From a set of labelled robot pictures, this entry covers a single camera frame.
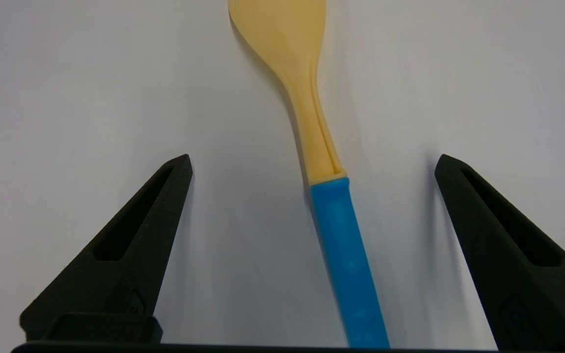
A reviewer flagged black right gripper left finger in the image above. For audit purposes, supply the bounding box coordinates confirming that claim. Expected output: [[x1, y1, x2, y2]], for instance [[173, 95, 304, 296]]
[[20, 154, 194, 343]]

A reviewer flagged yellow spoon with blue handle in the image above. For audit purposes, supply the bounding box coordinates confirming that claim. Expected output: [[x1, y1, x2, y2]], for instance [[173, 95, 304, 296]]
[[228, 0, 391, 349]]

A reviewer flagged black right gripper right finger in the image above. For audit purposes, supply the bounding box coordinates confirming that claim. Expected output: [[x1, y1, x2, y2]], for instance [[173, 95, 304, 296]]
[[435, 154, 565, 351]]

